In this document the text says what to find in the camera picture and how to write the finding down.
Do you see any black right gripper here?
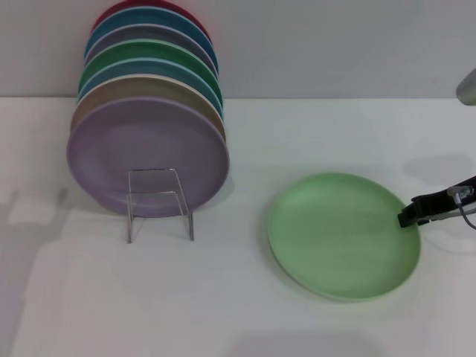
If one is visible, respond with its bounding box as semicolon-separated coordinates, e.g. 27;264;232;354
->
396;174;476;228

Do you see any light green plate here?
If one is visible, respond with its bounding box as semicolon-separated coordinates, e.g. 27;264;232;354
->
267;171;423;304

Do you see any clear acrylic plate rack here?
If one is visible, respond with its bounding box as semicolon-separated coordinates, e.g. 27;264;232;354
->
126;167;196;245

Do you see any lilac plate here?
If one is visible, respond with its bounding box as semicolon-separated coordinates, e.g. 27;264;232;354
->
66;96;231;219

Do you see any tan beige plate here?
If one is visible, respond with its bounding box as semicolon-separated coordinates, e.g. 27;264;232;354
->
70;74;228;146

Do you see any light blue plate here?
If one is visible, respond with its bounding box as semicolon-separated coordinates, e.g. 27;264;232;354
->
77;57;225;120

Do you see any dark green plate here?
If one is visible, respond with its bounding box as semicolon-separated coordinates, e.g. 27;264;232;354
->
77;38;223;109

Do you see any grey purple plate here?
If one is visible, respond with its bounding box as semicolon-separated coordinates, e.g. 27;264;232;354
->
83;24;220;81

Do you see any dark teal plate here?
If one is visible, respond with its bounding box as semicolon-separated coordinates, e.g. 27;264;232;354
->
83;6;219;75

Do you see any red plate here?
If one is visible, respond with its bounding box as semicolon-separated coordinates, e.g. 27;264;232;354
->
91;0;213;48

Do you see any grey cable with silver plug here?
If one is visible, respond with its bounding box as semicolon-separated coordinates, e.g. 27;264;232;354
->
447;184;476;230

